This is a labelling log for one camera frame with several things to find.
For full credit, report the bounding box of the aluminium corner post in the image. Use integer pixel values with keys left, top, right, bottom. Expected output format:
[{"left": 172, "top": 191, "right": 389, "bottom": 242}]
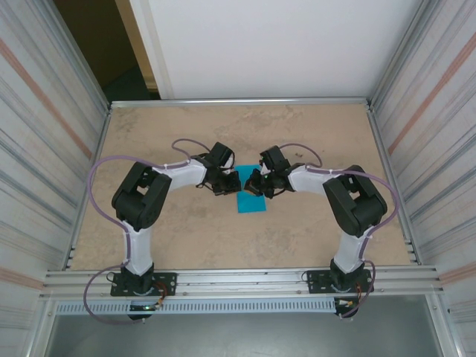
[
  {"left": 46, "top": 0, "right": 112, "bottom": 109},
  {"left": 371, "top": 0, "right": 432, "bottom": 101}
]

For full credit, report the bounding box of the blue cloth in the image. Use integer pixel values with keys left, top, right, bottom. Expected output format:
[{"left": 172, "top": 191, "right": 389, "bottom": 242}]
[{"left": 236, "top": 165, "right": 268, "bottom": 214}]

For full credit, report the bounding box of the slotted grey cable duct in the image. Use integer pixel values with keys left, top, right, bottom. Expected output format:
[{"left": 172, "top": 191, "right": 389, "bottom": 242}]
[{"left": 54, "top": 297, "right": 338, "bottom": 315}]

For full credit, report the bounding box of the wide aluminium mounting rail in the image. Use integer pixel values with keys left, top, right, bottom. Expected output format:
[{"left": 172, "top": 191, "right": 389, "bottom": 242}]
[{"left": 40, "top": 266, "right": 446, "bottom": 298}]

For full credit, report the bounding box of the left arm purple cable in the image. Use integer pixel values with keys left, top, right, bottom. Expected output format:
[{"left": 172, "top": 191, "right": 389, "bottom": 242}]
[{"left": 82, "top": 138, "right": 205, "bottom": 325}]

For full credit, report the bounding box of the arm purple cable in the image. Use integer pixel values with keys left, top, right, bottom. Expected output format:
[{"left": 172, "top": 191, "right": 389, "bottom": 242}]
[
  {"left": 82, "top": 138, "right": 205, "bottom": 325},
  {"left": 277, "top": 144, "right": 399, "bottom": 320}
]

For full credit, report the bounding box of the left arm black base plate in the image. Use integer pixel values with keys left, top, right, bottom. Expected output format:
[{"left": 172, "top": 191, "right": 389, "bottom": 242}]
[{"left": 110, "top": 272, "right": 178, "bottom": 298}]

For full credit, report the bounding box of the aluminium frame rail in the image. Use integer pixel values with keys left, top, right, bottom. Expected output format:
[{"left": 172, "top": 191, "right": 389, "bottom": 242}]
[
  {"left": 366, "top": 102, "right": 423, "bottom": 267},
  {"left": 109, "top": 97, "right": 373, "bottom": 109},
  {"left": 61, "top": 103, "right": 115, "bottom": 271}
]

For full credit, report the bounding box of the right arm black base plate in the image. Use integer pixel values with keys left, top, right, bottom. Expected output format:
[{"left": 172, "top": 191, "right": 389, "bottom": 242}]
[{"left": 304, "top": 269, "right": 373, "bottom": 295}]

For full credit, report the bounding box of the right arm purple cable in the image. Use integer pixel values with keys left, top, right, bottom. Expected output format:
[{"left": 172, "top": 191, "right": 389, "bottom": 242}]
[{"left": 277, "top": 144, "right": 399, "bottom": 320}]

